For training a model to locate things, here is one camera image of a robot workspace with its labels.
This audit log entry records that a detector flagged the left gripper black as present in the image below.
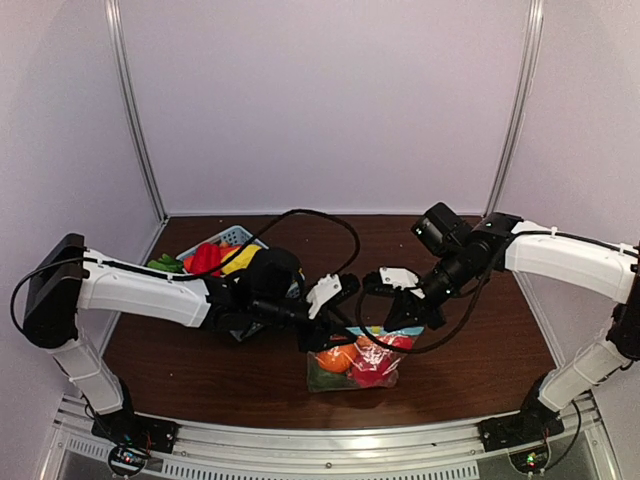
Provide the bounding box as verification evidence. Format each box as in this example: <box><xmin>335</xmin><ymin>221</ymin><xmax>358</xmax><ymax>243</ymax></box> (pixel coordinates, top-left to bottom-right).
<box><xmin>253</xmin><ymin>294</ymin><xmax>358</xmax><ymax>354</ymax></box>

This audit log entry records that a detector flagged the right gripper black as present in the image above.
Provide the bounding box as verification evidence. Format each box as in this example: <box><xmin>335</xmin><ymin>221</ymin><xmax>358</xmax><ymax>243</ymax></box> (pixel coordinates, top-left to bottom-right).
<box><xmin>384</xmin><ymin>247</ymin><xmax>474</xmax><ymax>332</ymax></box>

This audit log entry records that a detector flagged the orange fruit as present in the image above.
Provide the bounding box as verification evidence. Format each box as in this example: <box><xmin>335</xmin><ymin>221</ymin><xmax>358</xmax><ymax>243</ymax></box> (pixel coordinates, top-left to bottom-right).
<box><xmin>315</xmin><ymin>344</ymin><xmax>358</xmax><ymax>374</ymax></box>

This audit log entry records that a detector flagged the green lime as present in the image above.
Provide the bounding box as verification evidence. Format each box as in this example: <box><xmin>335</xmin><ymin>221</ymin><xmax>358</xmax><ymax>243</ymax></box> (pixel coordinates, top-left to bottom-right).
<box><xmin>307</xmin><ymin>369</ymin><xmax>353</xmax><ymax>393</ymax></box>

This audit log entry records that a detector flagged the clear zip top bag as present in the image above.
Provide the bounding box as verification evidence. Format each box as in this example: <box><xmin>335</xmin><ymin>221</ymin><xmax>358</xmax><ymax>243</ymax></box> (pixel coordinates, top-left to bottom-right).
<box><xmin>307</xmin><ymin>327</ymin><xmax>404</xmax><ymax>393</ymax></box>

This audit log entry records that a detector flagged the red apple toy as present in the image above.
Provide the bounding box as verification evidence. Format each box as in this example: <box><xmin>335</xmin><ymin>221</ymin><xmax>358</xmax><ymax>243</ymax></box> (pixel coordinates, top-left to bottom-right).
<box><xmin>350</xmin><ymin>350</ymin><xmax>398</xmax><ymax>388</ymax></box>

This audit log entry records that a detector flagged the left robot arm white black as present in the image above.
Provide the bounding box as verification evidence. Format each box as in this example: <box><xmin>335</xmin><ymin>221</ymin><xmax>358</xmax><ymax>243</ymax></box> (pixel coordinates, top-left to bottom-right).
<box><xmin>14</xmin><ymin>234</ymin><xmax>358</xmax><ymax>444</ymax></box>

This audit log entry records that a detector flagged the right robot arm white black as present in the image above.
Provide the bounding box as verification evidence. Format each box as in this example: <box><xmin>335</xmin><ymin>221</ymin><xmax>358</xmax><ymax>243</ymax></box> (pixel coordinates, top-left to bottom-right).
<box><xmin>363</xmin><ymin>202</ymin><xmax>639</xmax><ymax>442</ymax></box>

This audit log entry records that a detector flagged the yellow banana toy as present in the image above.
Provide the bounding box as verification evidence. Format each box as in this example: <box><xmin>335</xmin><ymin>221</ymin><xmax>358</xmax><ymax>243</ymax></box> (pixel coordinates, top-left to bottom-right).
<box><xmin>220</xmin><ymin>244</ymin><xmax>262</xmax><ymax>275</ymax></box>

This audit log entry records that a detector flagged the red bell pepper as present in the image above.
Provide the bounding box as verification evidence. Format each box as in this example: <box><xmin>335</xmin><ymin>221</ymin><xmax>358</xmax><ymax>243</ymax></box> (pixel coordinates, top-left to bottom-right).
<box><xmin>183</xmin><ymin>243</ymin><xmax>222</xmax><ymax>274</ymax></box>

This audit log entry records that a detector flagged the green leafy vegetable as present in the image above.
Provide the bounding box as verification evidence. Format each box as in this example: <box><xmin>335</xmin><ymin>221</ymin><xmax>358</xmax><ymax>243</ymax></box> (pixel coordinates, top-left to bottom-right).
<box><xmin>147</xmin><ymin>254</ymin><xmax>184</xmax><ymax>274</ymax></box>

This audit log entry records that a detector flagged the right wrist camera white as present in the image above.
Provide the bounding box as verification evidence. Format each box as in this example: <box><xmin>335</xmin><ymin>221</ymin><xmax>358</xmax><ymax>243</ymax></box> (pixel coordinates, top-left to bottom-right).
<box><xmin>379</xmin><ymin>267</ymin><xmax>420</xmax><ymax>289</ymax></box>

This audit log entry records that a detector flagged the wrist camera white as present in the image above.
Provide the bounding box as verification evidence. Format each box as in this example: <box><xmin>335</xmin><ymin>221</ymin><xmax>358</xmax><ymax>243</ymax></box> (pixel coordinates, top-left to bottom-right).
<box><xmin>305</xmin><ymin>274</ymin><xmax>342</xmax><ymax>320</ymax></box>
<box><xmin>379</xmin><ymin>267</ymin><xmax>420</xmax><ymax>289</ymax></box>

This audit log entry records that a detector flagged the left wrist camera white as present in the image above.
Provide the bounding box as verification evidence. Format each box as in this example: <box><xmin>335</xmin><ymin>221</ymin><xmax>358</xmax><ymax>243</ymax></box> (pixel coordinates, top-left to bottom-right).
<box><xmin>305</xmin><ymin>274</ymin><xmax>342</xmax><ymax>320</ymax></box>

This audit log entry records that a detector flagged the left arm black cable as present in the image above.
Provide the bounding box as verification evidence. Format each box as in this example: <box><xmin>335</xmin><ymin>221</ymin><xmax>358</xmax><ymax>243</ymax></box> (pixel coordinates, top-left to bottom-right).
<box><xmin>219</xmin><ymin>208</ymin><xmax>362</xmax><ymax>286</ymax></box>

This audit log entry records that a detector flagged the aluminium front rail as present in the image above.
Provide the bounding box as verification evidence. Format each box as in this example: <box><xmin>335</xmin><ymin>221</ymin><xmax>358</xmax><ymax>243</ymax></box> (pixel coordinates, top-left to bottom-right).
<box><xmin>35</xmin><ymin>394</ymin><xmax>622</xmax><ymax>479</ymax></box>

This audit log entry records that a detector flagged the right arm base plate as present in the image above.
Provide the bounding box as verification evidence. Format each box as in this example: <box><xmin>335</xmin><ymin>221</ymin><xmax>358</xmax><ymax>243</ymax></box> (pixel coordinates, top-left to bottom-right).
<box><xmin>478</xmin><ymin>411</ymin><xmax>564</xmax><ymax>452</ymax></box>

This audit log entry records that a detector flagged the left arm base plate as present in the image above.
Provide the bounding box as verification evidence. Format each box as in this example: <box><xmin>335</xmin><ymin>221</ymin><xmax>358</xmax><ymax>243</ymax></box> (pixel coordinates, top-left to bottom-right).
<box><xmin>91</xmin><ymin>410</ymin><xmax>179</xmax><ymax>453</ymax></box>

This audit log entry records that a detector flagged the right aluminium frame post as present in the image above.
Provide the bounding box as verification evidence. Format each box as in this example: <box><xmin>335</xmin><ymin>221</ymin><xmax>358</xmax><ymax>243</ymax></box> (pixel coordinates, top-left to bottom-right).
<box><xmin>484</xmin><ymin>0</ymin><xmax>545</xmax><ymax>216</ymax></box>

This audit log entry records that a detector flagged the aluminium frame post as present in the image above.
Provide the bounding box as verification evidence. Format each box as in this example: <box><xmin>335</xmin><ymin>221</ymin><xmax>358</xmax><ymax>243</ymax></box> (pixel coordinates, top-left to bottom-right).
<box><xmin>484</xmin><ymin>0</ymin><xmax>545</xmax><ymax>216</ymax></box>
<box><xmin>104</xmin><ymin>0</ymin><xmax>168</xmax><ymax>223</ymax></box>

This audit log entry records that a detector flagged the left aluminium frame post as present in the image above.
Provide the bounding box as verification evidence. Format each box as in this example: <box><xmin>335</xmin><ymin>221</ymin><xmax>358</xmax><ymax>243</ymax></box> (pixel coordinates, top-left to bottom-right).
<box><xmin>104</xmin><ymin>0</ymin><xmax>168</xmax><ymax>223</ymax></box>

